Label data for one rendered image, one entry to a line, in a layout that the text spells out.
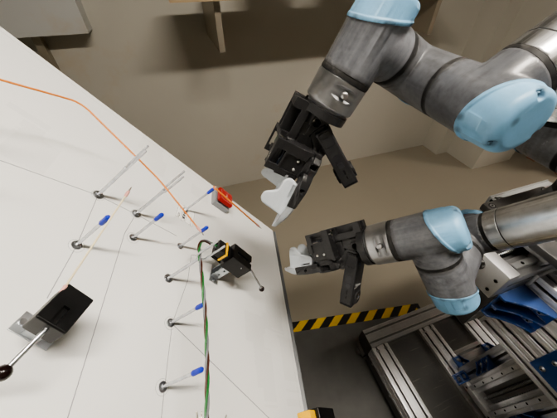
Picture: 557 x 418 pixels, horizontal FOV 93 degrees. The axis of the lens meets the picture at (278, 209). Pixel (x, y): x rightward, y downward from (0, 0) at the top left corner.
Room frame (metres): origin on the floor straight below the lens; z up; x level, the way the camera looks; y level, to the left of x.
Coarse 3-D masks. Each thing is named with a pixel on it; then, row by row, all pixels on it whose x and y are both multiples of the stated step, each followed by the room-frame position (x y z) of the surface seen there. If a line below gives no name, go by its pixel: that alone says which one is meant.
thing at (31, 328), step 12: (72, 288) 0.15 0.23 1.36; (48, 300) 0.14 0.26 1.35; (60, 300) 0.13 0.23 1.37; (72, 300) 0.14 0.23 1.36; (84, 300) 0.14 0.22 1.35; (36, 312) 0.12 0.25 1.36; (48, 312) 0.12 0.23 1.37; (60, 312) 0.12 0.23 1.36; (72, 312) 0.13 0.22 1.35; (12, 324) 0.12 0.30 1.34; (24, 324) 0.11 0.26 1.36; (36, 324) 0.11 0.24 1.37; (48, 324) 0.11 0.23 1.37; (60, 324) 0.11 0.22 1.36; (72, 324) 0.11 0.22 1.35; (24, 336) 0.11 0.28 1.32; (36, 336) 0.10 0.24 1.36; (48, 336) 0.10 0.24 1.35; (60, 336) 0.10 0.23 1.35; (24, 348) 0.09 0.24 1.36; (12, 360) 0.08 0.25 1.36; (0, 372) 0.07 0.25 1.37; (12, 372) 0.07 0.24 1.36
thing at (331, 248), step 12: (336, 228) 0.36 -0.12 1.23; (348, 228) 0.35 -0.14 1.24; (360, 228) 0.33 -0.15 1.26; (312, 240) 0.35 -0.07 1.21; (324, 240) 0.33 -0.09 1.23; (336, 240) 0.33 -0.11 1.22; (348, 240) 0.33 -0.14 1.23; (360, 240) 0.30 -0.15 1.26; (312, 252) 0.32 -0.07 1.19; (324, 252) 0.32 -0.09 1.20; (336, 252) 0.31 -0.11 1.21; (360, 252) 0.29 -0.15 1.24; (324, 264) 0.30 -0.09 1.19; (336, 264) 0.29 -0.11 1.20; (372, 264) 0.28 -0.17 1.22
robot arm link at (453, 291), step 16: (464, 256) 0.27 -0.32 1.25; (480, 256) 0.28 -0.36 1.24; (432, 272) 0.24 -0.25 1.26; (448, 272) 0.23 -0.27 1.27; (464, 272) 0.23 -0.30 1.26; (432, 288) 0.23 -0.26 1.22; (448, 288) 0.22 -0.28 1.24; (464, 288) 0.22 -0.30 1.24; (448, 304) 0.21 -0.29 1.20; (464, 304) 0.20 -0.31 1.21
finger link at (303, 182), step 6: (312, 168) 0.35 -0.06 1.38; (306, 174) 0.34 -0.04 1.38; (312, 174) 0.33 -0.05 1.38; (300, 180) 0.33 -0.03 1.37; (306, 180) 0.33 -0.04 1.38; (300, 186) 0.32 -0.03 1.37; (306, 186) 0.32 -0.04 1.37; (294, 192) 0.32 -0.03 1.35; (300, 192) 0.32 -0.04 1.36; (306, 192) 0.32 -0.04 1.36; (294, 198) 0.32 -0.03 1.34; (300, 198) 0.32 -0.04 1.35; (288, 204) 0.32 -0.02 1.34; (294, 204) 0.32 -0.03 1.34
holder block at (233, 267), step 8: (232, 248) 0.35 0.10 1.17; (240, 248) 0.36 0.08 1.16; (232, 256) 0.33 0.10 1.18; (240, 256) 0.34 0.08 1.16; (248, 256) 0.35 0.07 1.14; (224, 264) 0.32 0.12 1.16; (232, 264) 0.32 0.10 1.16; (240, 264) 0.32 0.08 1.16; (248, 264) 0.33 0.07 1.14; (232, 272) 0.32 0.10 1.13; (240, 272) 0.32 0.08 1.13
